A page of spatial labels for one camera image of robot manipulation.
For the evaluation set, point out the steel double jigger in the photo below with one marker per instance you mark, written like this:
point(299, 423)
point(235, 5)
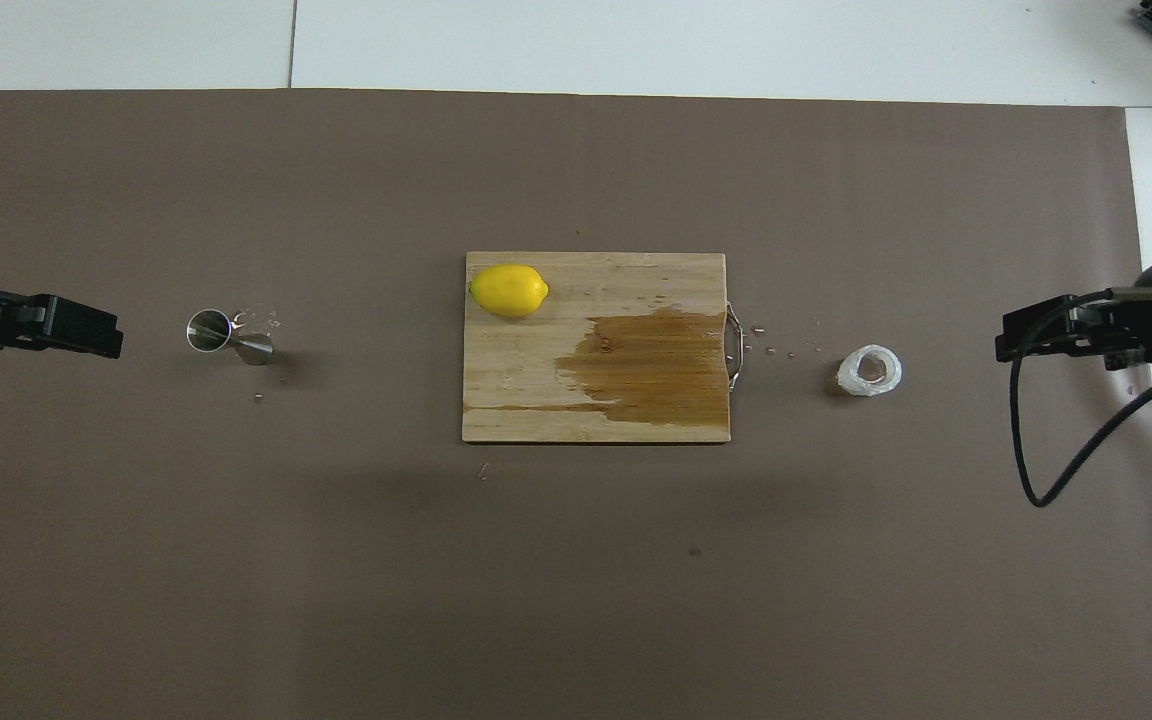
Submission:
point(208, 331)

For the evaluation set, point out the small clear plastic cup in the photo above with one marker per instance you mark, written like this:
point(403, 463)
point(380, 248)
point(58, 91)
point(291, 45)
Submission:
point(851, 378)

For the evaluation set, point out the yellow lemon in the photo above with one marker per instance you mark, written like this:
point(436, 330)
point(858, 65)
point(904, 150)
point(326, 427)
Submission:
point(508, 290)

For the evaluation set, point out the wooden cutting board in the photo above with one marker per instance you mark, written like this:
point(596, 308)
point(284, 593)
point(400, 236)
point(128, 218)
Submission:
point(536, 380)

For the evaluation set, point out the brown table mat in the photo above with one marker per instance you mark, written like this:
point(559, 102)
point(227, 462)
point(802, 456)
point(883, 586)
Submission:
point(576, 600)

